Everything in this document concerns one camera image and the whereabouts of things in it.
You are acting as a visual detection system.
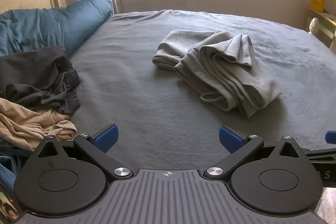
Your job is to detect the black garment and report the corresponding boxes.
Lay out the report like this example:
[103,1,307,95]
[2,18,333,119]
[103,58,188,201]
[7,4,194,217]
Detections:
[0,46,81,115]

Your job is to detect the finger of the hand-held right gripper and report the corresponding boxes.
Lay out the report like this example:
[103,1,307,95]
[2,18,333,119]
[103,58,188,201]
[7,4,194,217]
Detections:
[302,131,336,161]

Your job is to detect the grey sweatpants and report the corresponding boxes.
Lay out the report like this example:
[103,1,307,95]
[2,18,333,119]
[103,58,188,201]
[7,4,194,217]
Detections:
[152,30,282,119]

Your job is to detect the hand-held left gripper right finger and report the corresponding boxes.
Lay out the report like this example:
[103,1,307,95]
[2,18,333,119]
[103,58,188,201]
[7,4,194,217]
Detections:
[203,126,309,180]

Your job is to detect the blue denim garment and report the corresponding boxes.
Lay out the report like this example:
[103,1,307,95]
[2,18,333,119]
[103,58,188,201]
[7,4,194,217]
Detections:
[0,154,19,188]

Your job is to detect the beige garment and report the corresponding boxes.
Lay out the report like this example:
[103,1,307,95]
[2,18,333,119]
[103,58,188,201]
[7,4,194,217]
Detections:
[0,97,78,152]

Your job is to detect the cream bed post finial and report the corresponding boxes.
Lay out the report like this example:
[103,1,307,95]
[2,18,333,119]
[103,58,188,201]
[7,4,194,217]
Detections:
[308,17,320,35]

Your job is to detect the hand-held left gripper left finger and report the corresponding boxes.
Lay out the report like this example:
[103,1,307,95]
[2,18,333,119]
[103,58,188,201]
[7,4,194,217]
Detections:
[33,124,133,179]

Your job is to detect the teal pillow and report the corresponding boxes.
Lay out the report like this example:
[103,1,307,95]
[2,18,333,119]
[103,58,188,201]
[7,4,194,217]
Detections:
[0,0,114,58]

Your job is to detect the cream side table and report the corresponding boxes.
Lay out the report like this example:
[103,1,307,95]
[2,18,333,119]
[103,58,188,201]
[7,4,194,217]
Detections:
[307,7,336,48]

